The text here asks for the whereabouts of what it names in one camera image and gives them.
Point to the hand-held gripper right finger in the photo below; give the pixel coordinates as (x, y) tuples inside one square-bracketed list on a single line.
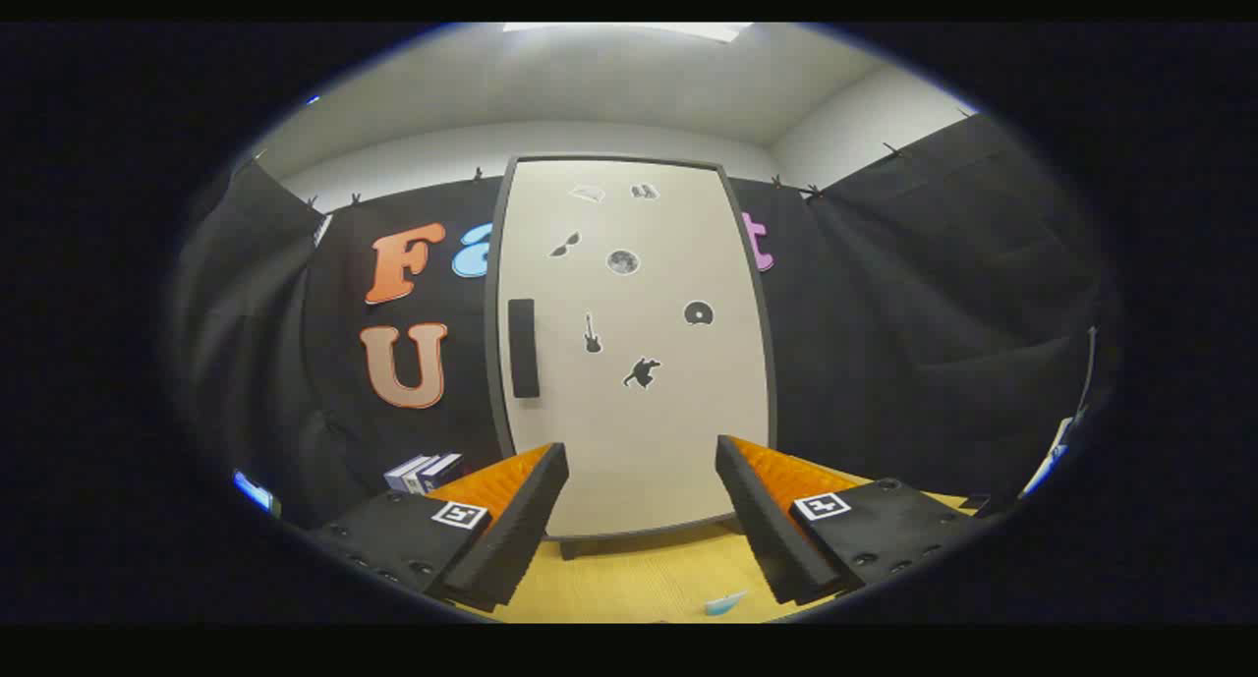
[(762, 530)]

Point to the grey cabinet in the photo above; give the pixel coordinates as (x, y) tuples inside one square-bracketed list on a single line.
[(491, 363)]

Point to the white blue book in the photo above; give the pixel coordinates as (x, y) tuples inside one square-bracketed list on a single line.
[(421, 475)]

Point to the blue white tube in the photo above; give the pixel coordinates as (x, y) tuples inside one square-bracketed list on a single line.
[(725, 603)]

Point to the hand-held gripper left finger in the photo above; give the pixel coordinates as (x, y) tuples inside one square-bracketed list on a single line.
[(516, 535)]

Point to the black backdrop cloth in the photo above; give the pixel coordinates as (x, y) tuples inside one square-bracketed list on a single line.
[(885, 343)]

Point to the pale blue book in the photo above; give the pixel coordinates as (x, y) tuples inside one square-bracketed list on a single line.
[(401, 473)]

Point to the white cabinet door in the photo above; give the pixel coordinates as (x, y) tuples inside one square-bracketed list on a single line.
[(649, 441)]

